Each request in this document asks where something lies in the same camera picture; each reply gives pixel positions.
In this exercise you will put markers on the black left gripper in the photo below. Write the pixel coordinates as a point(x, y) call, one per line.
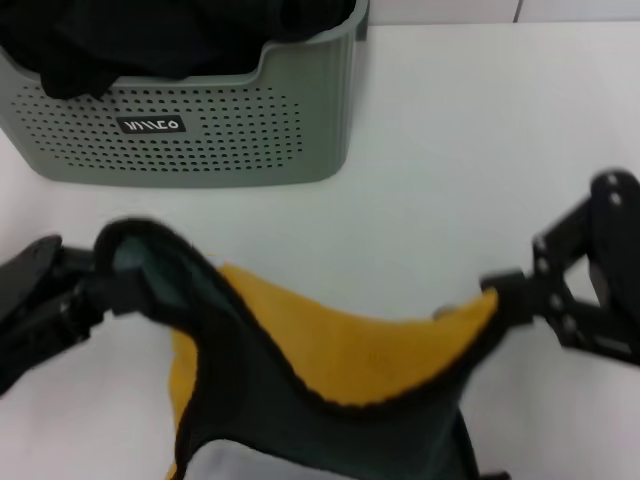
point(20, 340)

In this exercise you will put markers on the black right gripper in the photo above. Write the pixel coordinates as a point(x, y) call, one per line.
point(620, 240)

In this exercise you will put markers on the yellow grey towel black trim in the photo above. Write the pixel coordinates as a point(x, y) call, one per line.
point(350, 350)

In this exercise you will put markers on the green perforated storage box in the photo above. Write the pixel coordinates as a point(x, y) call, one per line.
point(225, 145)

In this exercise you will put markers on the black cloth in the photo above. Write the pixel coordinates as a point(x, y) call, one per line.
point(150, 40)

